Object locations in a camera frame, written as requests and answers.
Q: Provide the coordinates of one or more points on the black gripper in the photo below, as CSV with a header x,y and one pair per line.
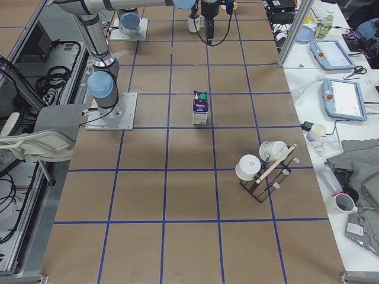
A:
x,y
209,9

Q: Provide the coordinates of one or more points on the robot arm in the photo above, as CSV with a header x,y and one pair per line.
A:
x,y
103,83
129,21

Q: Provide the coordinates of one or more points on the milk carton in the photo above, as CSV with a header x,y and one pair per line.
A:
x,y
199,108

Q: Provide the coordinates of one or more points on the small lilac cup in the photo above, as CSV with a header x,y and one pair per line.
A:
x,y
316,132

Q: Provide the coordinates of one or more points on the black box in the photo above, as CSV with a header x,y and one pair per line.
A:
x,y
277,6

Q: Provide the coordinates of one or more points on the upper teach pendant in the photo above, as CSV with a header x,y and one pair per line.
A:
x,y
331,55

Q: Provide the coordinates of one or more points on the teach pendant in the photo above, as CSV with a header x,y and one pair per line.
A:
x,y
343,99
331,55

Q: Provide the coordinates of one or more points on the white mug on rack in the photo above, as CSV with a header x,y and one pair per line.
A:
x,y
247,167

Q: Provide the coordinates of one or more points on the lower teach pendant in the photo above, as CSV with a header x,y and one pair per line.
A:
x,y
343,99

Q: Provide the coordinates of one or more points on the scissors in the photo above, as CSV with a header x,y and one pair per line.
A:
x,y
358,70

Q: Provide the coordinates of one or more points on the white office chair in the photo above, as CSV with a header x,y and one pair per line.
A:
x,y
53,138

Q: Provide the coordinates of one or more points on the grey cloth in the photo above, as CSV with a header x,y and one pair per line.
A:
x,y
362,158

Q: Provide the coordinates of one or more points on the white mug red rim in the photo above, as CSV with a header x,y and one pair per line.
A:
x,y
340,203

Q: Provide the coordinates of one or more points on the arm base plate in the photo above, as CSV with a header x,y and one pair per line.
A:
x,y
121,117
120,33

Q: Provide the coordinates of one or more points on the aluminium frame post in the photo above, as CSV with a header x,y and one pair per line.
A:
x,y
299,19

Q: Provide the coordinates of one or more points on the black wire mug rack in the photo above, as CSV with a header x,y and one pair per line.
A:
x,y
270,176

